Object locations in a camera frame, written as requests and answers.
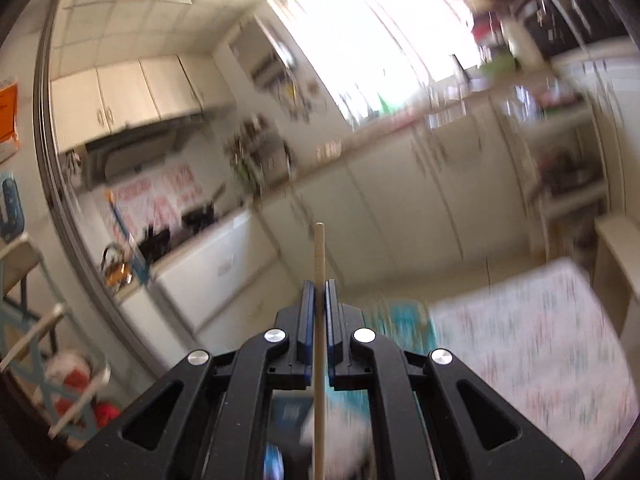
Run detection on wall utensil rack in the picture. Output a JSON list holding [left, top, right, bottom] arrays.
[[225, 115, 296, 196]]

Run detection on teal hanging object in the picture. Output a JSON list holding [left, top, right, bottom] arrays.
[[0, 172, 26, 243]]

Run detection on red wall stickers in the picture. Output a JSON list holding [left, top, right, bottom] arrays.
[[107, 162, 198, 233]]

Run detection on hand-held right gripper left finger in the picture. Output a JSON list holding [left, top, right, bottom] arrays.
[[55, 282, 316, 480]]

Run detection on metal stovetop kettle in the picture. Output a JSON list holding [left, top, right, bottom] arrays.
[[102, 242, 133, 288]]

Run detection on pale wooden chopstick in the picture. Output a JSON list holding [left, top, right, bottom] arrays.
[[311, 223, 327, 480]]

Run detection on blue handle mop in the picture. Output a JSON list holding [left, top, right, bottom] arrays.
[[104, 187, 151, 286]]

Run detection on red and white cloth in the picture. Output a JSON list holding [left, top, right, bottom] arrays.
[[45, 352, 96, 411]]

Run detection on kitchen window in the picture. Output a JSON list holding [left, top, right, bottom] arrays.
[[270, 0, 481, 126]]

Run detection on green bowl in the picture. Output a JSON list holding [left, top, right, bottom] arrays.
[[477, 52, 521, 81]]

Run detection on grey framed glass sliding door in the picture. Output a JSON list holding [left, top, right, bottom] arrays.
[[30, 0, 171, 376]]

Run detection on red printed bag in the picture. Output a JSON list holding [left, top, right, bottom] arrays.
[[92, 400, 121, 428]]

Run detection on orange wall poster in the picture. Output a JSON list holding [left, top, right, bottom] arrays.
[[0, 77, 21, 163]]

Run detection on white slim trolley shelf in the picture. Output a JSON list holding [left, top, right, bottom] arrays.
[[520, 105, 611, 261]]

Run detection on steel range hood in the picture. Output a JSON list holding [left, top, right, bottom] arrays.
[[82, 110, 206, 191]]

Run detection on teal perforated plastic basket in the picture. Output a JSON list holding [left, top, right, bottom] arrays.
[[325, 297, 436, 441]]

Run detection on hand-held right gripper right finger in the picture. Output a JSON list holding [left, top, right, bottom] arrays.
[[326, 282, 583, 480]]

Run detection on cream upper wall cabinets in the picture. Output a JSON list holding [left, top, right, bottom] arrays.
[[50, 52, 236, 153]]

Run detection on black wok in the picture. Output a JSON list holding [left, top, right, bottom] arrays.
[[137, 225, 173, 261]]

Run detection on blue book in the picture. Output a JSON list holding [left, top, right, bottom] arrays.
[[270, 395, 313, 456]]

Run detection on white and teal shelf rack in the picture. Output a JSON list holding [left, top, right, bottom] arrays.
[[0, 232, 113, 451]]

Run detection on black frying pan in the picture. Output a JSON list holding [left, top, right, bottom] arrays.
[[181, 185, 226, 231]]

